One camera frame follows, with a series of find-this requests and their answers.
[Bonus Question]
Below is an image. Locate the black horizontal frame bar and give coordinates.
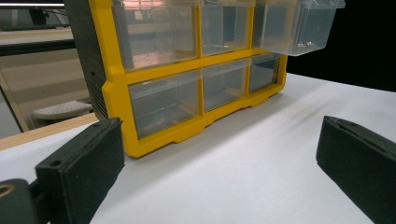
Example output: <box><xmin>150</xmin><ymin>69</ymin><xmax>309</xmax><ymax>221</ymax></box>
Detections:
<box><xmin>0</xmin><ymin>38</ymin><xmax>77</xmax><ymax>57</ymax></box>

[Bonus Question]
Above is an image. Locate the grey perforated seat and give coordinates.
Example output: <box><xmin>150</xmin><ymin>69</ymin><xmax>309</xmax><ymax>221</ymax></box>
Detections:
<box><xmin>30</xmin><ymin>100</ymin><xmax>94</xmax><ymax>129</ymax></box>

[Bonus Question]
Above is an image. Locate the black curtain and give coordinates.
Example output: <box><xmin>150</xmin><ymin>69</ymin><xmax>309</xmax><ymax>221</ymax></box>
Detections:
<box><xmin>285</xmin><ymin>0</ymin><xmax>396</xmax><ymax>93</ymax></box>

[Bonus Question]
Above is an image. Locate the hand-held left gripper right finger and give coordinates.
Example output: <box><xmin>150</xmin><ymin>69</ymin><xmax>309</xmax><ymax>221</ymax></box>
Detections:
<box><xmin>316</xmin><ymin>115</ymin><xmax>396</xmax><ymax>224</ymax></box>

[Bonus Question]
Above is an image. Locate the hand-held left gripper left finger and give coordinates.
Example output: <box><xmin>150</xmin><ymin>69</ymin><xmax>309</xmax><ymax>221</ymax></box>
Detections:
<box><xmin>35</xmin><ymin>117</ymin><xmax>126</xmax><ymax>224</ymax></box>

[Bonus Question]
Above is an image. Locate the set of clear plastic drawers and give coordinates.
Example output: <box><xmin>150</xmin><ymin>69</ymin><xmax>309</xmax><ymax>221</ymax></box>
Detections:
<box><xmin>111</xmin><ymin>0</ymin><xmax>281</xmax><ymax>140</ymax></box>

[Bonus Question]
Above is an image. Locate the yellow black organizer cabinet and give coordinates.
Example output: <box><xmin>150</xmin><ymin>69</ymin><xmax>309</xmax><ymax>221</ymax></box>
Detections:
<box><xmin>64</xmin><ymin>0</ymin><xmax>289</xmax><ymax>159</ymax></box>

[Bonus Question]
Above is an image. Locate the clear plastic organizer drawer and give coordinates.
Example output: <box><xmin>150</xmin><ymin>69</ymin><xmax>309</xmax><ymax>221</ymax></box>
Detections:
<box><xmin>252</xmin><ymin>0</ymin><xmax>347</xmax><ymax>57</ymax></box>

